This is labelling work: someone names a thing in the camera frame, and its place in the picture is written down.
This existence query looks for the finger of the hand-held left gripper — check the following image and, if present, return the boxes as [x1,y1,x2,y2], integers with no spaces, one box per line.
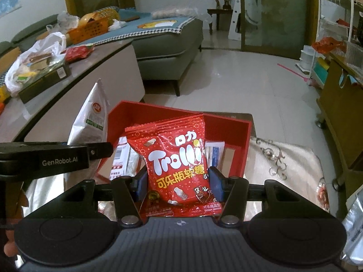
[86,142,114,161]

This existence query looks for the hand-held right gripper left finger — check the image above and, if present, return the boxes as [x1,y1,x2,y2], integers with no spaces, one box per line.
[25,168,149,229]

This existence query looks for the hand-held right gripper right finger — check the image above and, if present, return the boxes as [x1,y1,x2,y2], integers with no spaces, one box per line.
[208,167,338,229]

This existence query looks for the red candy packet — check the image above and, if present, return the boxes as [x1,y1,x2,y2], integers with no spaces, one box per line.
[125,114,212,225]

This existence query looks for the red cardboard box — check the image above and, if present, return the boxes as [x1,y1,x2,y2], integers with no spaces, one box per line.
[95,100,253,185]

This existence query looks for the white snack packet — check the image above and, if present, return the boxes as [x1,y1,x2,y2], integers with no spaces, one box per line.
[109,136,141,181]

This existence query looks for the brown cardboard piece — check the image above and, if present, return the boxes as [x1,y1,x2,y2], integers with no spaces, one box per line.
[222,147,236,177]

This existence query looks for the blue and white packet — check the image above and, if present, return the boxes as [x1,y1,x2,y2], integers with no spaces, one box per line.
[205,140,226,174]

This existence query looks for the white standing snack bag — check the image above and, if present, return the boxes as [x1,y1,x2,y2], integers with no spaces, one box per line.
[67,79,110,173]

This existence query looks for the floral tablecloth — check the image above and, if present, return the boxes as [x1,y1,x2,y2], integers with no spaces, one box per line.
[23,137,331,222]

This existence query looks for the dark flat box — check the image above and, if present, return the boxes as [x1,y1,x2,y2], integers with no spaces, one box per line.
[18,61,71,104]

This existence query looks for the grey coffee table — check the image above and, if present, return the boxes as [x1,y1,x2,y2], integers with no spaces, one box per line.
[0,38,146,148]

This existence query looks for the red snack bag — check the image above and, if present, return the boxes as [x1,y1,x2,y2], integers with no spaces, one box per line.
[65,45,96,63]

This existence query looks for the grey sofa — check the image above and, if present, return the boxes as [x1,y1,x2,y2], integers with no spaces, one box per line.
[0,6,204,97]

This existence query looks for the white plastic bag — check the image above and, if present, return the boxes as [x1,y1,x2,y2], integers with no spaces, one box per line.
[5,32,67,97]

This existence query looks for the blue checked blanket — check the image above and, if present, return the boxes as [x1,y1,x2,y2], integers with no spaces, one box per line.
[93,8,197,46]

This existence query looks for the orange plastic basket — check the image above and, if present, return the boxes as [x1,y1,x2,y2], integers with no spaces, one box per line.
[66,17,112,45]

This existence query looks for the yellow woven cushion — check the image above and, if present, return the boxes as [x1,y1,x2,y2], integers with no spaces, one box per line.
[78,8,120,27]

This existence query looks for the pink stick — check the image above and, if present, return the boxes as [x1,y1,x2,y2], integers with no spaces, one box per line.
[277,63,311,84]

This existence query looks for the wooden cabinet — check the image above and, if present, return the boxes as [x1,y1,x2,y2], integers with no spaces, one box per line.
[316,54,363,194]

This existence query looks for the silver foil bag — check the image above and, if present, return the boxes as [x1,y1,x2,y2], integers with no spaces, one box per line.
[340,187,363,261]

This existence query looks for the white stacked containers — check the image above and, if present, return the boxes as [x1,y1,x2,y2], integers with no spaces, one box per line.
[299,45,315,73]

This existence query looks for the white fluffy cushion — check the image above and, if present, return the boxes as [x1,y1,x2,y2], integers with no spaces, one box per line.
[151,7,197,18]

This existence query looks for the teal and yellow box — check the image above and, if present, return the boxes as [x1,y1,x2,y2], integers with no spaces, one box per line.
[312,58,330,78]

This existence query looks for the white perforated board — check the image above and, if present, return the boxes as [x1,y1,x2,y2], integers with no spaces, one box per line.
[228,0,267,42]

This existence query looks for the orange plastic bag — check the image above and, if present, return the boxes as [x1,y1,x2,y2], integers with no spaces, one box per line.
[312,37,345,54]

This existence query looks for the glass sliding door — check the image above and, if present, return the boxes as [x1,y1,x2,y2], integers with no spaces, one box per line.
[238,0,320,55]

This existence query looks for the clear plastic crate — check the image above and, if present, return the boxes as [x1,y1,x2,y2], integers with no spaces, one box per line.
[344,41,363,69]

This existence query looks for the white wire rack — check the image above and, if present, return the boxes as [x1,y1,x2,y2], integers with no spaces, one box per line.
[308,0,363,83]

